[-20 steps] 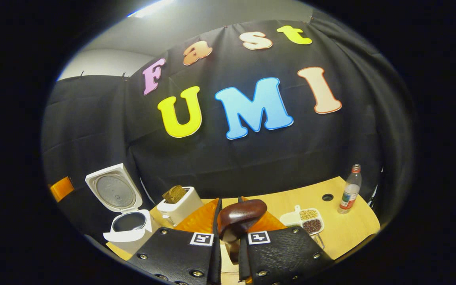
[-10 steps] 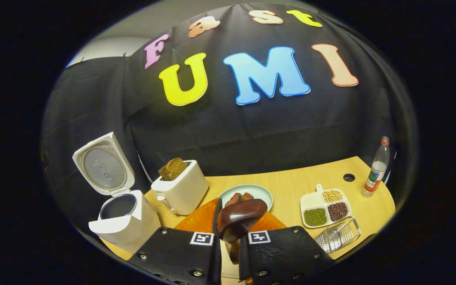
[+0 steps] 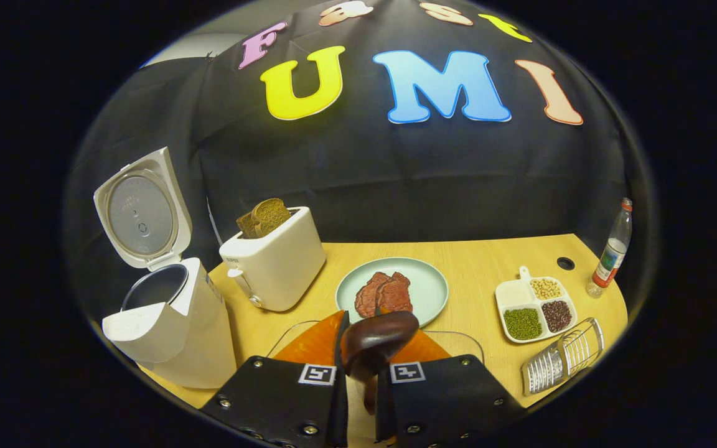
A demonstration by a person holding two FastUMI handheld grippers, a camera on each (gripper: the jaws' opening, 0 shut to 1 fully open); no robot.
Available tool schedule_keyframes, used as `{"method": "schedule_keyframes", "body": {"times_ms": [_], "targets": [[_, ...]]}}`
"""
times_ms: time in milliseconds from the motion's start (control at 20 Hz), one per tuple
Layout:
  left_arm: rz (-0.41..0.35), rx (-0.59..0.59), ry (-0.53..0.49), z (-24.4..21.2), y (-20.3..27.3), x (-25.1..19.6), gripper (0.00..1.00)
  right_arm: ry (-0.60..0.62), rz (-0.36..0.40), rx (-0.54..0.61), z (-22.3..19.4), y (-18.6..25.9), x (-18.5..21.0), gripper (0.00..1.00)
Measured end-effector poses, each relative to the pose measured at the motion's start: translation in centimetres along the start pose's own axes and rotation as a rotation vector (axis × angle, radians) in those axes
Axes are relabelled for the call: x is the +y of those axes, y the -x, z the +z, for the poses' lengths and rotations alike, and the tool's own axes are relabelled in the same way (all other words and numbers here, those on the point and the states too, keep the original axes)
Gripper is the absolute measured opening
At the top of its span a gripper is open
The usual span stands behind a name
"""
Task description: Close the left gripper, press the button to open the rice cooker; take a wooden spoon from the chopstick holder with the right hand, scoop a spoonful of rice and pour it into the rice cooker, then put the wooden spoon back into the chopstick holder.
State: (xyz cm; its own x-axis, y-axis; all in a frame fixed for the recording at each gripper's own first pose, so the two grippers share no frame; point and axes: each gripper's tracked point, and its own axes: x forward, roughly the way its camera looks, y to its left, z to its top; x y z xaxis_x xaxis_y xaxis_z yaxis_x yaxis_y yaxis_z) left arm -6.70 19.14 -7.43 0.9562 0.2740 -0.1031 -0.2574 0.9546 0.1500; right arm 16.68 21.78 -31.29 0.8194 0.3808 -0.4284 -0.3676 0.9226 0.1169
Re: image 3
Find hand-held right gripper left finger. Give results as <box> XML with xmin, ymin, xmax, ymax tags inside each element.
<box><xmin>200</xmin><ymin>310</ymin><xmax>351</xmax><ymax>448</ymax></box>

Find brown bread slice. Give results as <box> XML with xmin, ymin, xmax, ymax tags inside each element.
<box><xmin>237</xmin><ymin>210</ymin><xmax>260</xmax><ymax>240</ymax></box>
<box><xmin>250</xmin><ymin>198</ymin><xmax>292</xmax><ymax>236</ymax></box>

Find red meat slice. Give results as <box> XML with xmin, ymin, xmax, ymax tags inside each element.
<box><xmin>376</xmin><ymin>272</ymin><xmax>413</xmax><ymax>314</ymax></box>
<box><xmin>355</xmin><ymin>272</ymin><xmax>390</xmax><ymax>319</ymax></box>

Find clear glass dish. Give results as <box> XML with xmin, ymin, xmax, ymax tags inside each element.
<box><xmin>267</xmin><ymin>320</ymin><xmax>485</xmax><ymax>368</ymax></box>

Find yellow soybeans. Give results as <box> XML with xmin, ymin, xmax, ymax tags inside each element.
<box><xmin>530</xmin><ymin>278</ymin><xmax>562</xmax><ymax>301</ymax></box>

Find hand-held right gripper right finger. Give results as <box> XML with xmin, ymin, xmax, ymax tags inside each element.
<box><xmin>374</xmin><ymin>329</ymin><xmax>527</xmax><ymax>448</ymax></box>

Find dark wooden spoon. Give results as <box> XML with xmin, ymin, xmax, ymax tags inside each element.
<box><xmin>341</xmin><ymin>310</ymin><xmax>420</xmax><ymax>416</ymax></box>

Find white toaster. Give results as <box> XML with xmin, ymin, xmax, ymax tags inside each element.
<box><xmin>219</xmin><ymin>207</ymin><xmax>327</xmax><ymax>312</ymax></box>

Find dark red beans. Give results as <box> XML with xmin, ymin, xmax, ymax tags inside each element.
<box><xmin>541</xmin><ymin>300</ymin><xmax>573</xmax><ymax>333</ymax></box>

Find white divided dish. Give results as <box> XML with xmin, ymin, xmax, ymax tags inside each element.
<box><xmin>495</xmin><ymin>266</ymin><xmax>578</xmax><ymax>344</ymax></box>

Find black backdrop cloth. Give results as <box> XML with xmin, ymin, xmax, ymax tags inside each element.
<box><xmin>66</xmin><ymin>0</ymin><xmax>652</xmax><ymax>299</ymax></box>

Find green mung beans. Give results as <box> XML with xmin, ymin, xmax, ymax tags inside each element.
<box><xmin>504</xmin><ymin>307</ymin><xmax>543</xmax><ymax>341</ymax></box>

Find white rice cooker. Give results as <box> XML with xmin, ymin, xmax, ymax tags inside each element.
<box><xmin>93</xmin><ymin>147</ymin><xmax>238</xmax><ymax>390</ymax></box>

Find pale green plate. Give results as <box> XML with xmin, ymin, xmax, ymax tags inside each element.
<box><xmin>335</xmin><ymin>257</ymin><xmax>449</xmax><ymax>329</ymax></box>

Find white power cable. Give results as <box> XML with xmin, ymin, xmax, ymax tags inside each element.
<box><xmin>207</xmin><ymin>198</ymin><xmax>223</xmax><ymax>247</ymax></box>

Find clear plastic bottle red label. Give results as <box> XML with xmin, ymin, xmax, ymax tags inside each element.
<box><xmin>586</xmin><ymin>198</ymin><xmax>634</xmax><ymax>299</ymax></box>

